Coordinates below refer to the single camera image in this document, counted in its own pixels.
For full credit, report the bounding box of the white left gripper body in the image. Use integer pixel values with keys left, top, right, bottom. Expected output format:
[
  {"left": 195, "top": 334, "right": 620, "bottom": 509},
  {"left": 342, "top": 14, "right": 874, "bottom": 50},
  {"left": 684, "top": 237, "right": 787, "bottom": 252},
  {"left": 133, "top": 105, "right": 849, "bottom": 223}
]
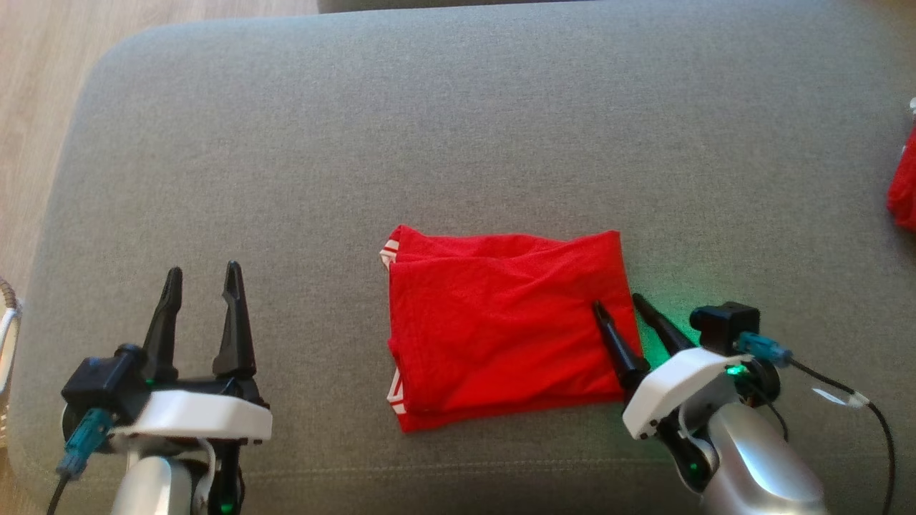
[{"left": 114, "top": 376, "right": 273, "bottom": 443}]

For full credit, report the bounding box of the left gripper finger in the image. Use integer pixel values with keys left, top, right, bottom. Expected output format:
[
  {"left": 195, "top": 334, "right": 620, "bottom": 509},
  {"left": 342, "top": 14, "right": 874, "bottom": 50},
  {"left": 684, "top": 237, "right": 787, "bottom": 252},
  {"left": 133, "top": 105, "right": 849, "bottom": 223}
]
[
  {"left": 213, "top": 260, "right": 257, "bottom": 380},
  {"left": 142, "top": 268, "right": 183, "bottom": 381}
]

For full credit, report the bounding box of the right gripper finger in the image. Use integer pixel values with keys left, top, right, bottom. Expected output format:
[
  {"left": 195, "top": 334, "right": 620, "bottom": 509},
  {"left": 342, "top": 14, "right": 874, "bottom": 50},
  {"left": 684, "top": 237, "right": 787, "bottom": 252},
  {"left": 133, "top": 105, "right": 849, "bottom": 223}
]
[
  {"left": 593, "top": 300, "right": 652, "bottom": 391},
  {"left": 632, "top": 293, "right": 696, "bottom": 356}
]

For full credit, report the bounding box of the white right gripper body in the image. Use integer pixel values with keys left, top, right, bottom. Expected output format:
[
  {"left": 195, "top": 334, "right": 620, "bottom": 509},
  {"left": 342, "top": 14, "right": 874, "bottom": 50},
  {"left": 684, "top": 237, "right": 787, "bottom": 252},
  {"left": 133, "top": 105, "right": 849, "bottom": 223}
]
[{"left": 621, "top": 348, "right": 749, "bottom": 440}]

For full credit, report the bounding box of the red basketball jersey white lining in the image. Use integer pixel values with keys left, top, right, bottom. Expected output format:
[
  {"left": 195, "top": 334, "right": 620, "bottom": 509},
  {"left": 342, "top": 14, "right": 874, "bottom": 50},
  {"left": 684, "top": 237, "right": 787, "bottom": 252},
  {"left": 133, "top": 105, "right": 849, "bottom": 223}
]
[{"left": 378, "top": 224, "right": 645, "bottom": 434}]

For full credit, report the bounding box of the red garment with white swoosh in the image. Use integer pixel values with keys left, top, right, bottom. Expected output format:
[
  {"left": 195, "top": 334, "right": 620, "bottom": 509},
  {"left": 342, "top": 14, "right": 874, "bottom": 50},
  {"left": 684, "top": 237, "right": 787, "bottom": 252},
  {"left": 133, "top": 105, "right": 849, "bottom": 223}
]
[{"left": 886, "top": 125, "right": 916, "bottom": 231}]

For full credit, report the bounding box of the grey sofa seat cushion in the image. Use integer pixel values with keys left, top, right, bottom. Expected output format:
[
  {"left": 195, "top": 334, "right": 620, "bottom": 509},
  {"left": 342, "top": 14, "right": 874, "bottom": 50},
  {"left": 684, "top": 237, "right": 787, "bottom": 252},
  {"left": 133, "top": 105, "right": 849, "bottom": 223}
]
[{"left": 7, "top": 0, "right": 916, "bottom": 515}]

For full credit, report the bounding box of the black cable teal plug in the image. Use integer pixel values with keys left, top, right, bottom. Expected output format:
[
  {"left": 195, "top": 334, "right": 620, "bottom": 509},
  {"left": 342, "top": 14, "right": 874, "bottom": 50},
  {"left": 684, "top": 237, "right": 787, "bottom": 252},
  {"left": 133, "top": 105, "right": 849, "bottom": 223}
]
[
  {"left": 734, "top": 330, "right": 899, "bottom": 515},
  {"left": 44, "top": 406, "right": 115, "bottom": 515}
]

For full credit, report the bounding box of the white corrugated hose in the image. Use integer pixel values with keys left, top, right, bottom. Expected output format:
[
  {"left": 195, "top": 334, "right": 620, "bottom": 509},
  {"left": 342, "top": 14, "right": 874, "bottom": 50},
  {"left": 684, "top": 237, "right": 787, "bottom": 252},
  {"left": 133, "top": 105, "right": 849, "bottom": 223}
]
[{"left": 0, "top": 278, "right": 24, "bottom": 448}]

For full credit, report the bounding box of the white cable tag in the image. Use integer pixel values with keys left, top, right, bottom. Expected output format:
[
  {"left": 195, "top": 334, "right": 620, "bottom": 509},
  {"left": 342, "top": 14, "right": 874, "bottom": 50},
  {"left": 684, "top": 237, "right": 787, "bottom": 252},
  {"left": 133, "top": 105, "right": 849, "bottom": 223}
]
[{"left": 812, "top": 386, "right": 870, "bottom": 410}]

